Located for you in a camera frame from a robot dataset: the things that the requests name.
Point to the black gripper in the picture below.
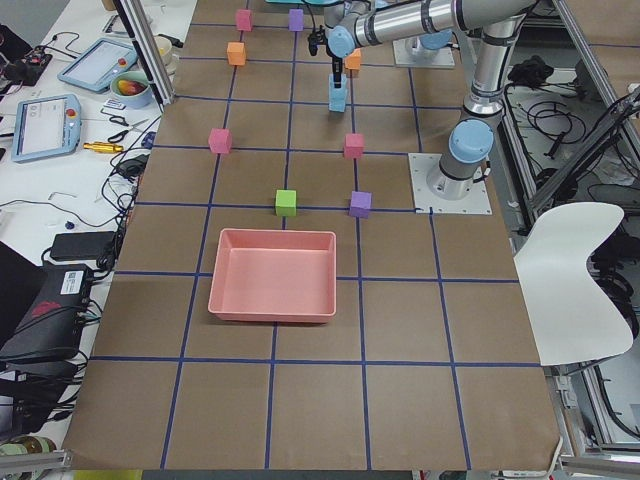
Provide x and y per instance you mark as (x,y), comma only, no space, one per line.
(337,66)

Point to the light blue foam block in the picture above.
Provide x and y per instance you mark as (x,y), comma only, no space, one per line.
(337,89)
(337,101)

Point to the orange foam block near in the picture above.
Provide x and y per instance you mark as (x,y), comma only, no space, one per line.
(353,61)

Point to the orange foam block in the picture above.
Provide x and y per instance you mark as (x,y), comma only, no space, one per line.
(353,61)
(236,53)

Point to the crimson foam block near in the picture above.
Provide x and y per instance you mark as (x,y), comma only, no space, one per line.
(353,147)

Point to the purple foam block right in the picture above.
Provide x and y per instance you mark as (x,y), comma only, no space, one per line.
(296,20)

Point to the purple foam block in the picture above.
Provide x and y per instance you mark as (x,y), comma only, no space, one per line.
(296,20)
(360,204)

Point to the orange foam block far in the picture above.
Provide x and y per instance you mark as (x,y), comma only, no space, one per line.
(236,53)

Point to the pink foam block front right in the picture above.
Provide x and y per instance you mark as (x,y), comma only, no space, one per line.
(244,20)

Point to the pink foam block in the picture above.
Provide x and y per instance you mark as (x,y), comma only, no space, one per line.
(220,141)
(244,20)

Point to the purple foam block left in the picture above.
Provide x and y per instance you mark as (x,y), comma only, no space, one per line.
(360,204)

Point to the pink foam block far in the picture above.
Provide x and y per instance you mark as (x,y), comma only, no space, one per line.
(220,141)

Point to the green foam block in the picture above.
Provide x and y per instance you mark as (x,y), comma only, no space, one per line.
(286,203)

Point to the bowl with lemon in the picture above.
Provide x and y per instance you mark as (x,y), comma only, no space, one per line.
(165,49)

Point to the bowl with dark fruit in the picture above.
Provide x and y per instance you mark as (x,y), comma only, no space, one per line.
(132,89)

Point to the pink plastic tray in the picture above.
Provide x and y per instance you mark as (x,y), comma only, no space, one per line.
(284,276)

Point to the black scissors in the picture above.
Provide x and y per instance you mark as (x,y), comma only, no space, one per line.
(127,127)

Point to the teach pendant far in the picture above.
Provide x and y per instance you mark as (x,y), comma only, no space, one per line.
(99,65)

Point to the teach pendant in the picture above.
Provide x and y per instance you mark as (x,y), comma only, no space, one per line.
(46,128)
(99,65)

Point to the teach pendant near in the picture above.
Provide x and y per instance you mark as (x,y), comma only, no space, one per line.
(46,128)

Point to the black power adapter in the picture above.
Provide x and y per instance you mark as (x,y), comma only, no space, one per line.
(81,246)

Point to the white chair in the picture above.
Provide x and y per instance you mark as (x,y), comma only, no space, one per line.
(571,317)

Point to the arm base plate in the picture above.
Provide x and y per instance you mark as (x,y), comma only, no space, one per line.
(431,51)
(435,193)

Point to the aluminium frame post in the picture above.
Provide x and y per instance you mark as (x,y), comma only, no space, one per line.
(138,29)

